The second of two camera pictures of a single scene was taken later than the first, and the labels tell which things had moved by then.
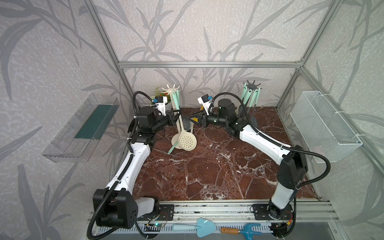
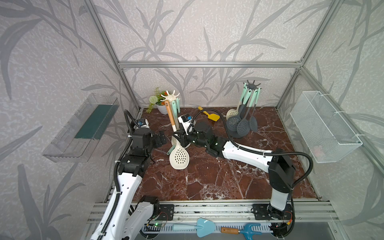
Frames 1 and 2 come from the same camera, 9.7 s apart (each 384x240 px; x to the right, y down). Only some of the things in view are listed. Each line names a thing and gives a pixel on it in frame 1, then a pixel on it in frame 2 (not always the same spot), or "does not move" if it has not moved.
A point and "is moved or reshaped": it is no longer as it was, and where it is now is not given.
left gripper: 170,119 to 158,142
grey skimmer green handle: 244,91 to 246,99
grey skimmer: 186,122 is moved or reshaped
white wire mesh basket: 323,129 does not move
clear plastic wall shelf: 76,142 does not move
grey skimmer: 253,120 is moved or reshaped
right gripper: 202,119 to 182,135
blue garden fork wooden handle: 247,233 does not move
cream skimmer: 187,141 is moved or reshaped
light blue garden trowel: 204,227 does not move
